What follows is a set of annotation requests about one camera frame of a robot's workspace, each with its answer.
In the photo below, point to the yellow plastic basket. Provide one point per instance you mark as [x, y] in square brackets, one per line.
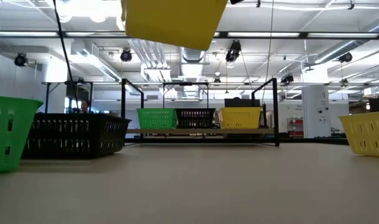
[239, 118]
[363, 137]
[176, 21]

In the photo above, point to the black plastic basket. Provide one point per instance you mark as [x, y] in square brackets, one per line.
[83, 154]
[195, 110]

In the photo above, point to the green plastic basket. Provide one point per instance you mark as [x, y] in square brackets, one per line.
[24, 140]
[156, 119]

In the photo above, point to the black overhead beam with lights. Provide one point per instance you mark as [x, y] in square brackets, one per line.
[303, 35]

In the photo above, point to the white building pillar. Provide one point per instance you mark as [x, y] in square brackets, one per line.
[315, 109]

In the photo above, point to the red cabinet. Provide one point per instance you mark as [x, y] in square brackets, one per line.
[295, 127]

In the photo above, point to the person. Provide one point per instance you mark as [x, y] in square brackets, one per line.
[85, 106]

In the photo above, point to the silver ceiling air duct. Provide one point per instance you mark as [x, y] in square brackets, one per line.
[192, 54]

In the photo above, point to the black background station frame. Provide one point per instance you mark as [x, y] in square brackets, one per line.
[47, 96]
[185, 83]

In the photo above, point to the black metal shelf end frame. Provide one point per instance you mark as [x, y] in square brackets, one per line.
[123, 109]
[275, 109]

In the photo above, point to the black aluminium rig frame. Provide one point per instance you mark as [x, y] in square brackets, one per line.
[301, 141]

